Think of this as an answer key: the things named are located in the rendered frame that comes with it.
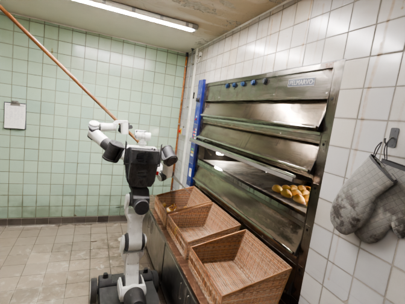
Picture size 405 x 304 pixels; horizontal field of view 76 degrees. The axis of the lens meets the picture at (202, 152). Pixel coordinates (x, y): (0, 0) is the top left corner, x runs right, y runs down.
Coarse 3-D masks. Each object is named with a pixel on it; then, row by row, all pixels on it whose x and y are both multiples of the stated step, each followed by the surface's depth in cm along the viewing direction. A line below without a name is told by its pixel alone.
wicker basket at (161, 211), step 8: (168, 192) 309; (176, 192) 313; (184, 192) 317; (192, 192) 318; (200, 192) 299; (160, 200) 308; (168, 200) 312; (176, 200) 315; (184, 200) 319; (192, 200) 310; (200, 200) 292; (208, 200) 276; (160, 208) 278; (176, 208) 310; (184, 208) 261; (160, 216) 276; (192, 216) 266; (200, 224) 271
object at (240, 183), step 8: (200, 160) 315; (216, 168) 276; (224, 176) 256; (232, 176) 247; (240, 184) 228; (248, 184) 224; (256, 192) 206; (264, 192) 203; (272, 200) 187; (280, 200) 187; (280, 208) 179; (288, 208) 172; (296, 208) 173; (296, 216) 165; (304, 216) 159
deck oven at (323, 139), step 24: (336, 72) 145; (336, 96) 144; (216, 120) 280; (216, 144) 277; (288, 168) 175; (312, 192) 155; (240, 216) 224; (288, 216) 172; (312, 216) 154; (264, 240) 193
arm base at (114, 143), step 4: (112, 140) 198; (112, 144) 193; (116, 144) 195; (120, 144) 199; (120, 148) 199; (124, 148) 198; (120, 152) 198; (116, 156) 200; (108, 160) 197; (112, 160) 198; (116, 160) 200
